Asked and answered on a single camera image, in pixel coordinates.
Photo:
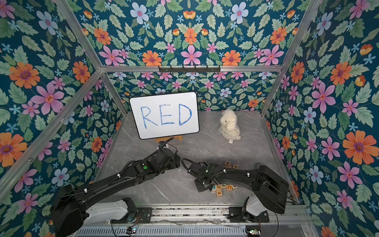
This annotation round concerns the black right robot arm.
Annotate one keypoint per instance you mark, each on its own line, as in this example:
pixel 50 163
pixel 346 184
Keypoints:
pixel 270 190

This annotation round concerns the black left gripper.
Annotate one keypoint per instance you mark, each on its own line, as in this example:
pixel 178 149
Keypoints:
pixel 173 165

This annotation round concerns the wooden block letter K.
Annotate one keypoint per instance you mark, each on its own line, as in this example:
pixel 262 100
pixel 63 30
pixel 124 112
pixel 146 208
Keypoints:
pixel 219 193

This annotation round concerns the whiteboard with word RED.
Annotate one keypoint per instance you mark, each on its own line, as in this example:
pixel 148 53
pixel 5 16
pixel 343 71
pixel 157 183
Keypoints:
pixel 165 115

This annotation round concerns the white plush dog toy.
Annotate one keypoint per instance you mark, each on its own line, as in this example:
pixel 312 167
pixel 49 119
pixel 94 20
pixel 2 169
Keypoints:
pixel 229 128

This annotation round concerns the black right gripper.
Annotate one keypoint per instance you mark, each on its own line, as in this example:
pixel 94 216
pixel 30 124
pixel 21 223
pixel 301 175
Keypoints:
pixel 195 175

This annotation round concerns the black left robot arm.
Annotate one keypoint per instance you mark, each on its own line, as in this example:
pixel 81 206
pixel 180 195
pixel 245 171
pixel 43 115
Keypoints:
pixel 75 207

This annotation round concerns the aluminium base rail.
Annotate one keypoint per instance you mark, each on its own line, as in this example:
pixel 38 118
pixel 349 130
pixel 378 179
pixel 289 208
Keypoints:
pixel 206 220

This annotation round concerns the wooden whiteboard stand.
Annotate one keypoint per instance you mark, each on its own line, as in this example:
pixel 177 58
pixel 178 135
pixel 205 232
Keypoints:
pixel 164 139

